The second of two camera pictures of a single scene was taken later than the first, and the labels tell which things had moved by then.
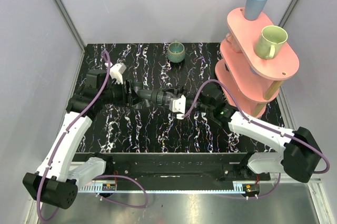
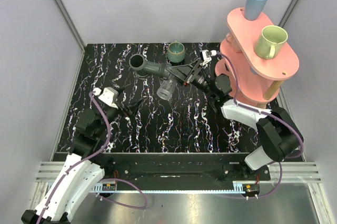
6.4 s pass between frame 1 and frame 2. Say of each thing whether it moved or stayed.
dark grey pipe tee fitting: moved
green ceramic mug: stayed
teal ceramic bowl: stayed
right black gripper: moved
